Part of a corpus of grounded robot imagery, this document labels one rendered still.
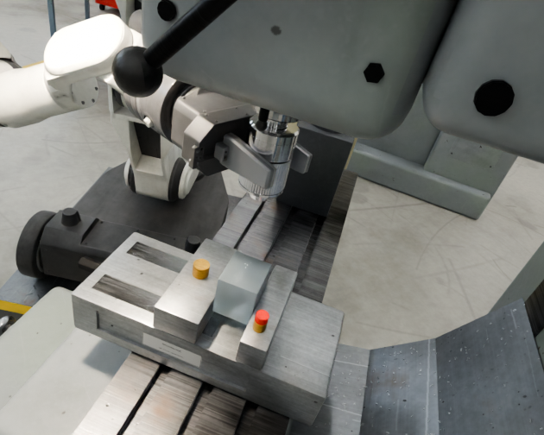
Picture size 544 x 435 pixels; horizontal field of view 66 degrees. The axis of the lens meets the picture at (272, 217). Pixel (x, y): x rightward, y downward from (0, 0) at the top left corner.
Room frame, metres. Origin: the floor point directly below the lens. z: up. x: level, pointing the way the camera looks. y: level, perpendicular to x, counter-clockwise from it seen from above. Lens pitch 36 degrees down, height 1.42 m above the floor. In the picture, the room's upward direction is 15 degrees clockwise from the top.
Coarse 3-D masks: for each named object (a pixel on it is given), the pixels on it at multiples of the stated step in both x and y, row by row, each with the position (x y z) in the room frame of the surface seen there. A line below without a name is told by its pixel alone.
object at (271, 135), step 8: (256, 120) 0.35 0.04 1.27; (248, 128) 0.35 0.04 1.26; (272, 128) 0.35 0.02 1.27; (288, 128) 0.36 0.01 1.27; (296, 128) 0.36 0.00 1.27; (256, 136) 0.34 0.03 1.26; (264, 136) 0.34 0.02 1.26; (272, 136) 0.33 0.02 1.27; (280, 136) 0.34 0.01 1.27; (288, 136) 0.34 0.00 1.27; (296, 136) 0.35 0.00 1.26; (272, 144) 0.34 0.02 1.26; (280, 144) 0.34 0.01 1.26; (288, 144) 0.34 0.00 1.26
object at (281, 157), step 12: (252, 144) 0.34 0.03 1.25; (264, 144) 0.34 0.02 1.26; (264, 156) 0.33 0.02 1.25; (276, 156) 0.34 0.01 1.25; (288, 156) 0.35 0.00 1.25; (276, 168) 0.34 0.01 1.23; (288, 168) 0.35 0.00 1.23; (240, 180) 0.35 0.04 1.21; (276, 180) 0.34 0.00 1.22; (252, 192) 0.34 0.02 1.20; (264, 192) 0.34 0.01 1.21; (276, 192) 0.34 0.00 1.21
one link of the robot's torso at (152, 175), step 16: (112, 96) 0.94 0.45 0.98; (112, 112) 0.95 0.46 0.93; (128, 112) 0.97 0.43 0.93; (128, 128) 0.95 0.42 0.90; (144, 128) 0.99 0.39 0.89; (128, 144) 0.96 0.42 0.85; (144, 144) 1.03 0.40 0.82; (160, 144) 1.02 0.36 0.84; (144, 160) 1.04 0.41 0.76; (160, 160) 1.05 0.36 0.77; (176, 160) 1.11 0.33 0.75; (128, 176) 1.05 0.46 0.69; (144, 176) 1.02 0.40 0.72; (160, 176) 1.01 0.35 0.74; (176, 176) 1.06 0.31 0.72; (144, 192) 1.04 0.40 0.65; (160, 192) 1.03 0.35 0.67; (176, 192) 1.05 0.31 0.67
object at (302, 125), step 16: (304, 128) 0.78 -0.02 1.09; (320, 128) 0.80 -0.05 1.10; (304, 144) 0.78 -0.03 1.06; (320, 144) 0.78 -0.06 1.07; (336, 144) 0.78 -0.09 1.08; (352, 144) 0.77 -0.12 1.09; (320, 160) 0.78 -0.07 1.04; (336, 160) 0.77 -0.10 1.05; (288, 176) 0.78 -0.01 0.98; (304, 176) 0.78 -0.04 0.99; (320, 176) 0.78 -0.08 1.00; (336, 176) 0.77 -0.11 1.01; (288, 192) 0.78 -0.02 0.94; (304, 192) 0.78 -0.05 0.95; (320, 192) 0.77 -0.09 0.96; (304, 208) 0.78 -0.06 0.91; (320, 208) 0.77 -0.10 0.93
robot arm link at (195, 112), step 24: (168, 96) 0.39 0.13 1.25; (192, 96) 0.39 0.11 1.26; (216, 96) 0.41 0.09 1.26; (144, 120) 0.40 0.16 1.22; (168, 120) 0.39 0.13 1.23; (192, 120) 0.36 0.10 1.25; (216, 120) 0.35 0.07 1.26; (240, 120) 0.37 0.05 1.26; (192, 144) 0.33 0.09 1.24; (192, 168) 0.32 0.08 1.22; (216, 168) 0.35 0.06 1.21
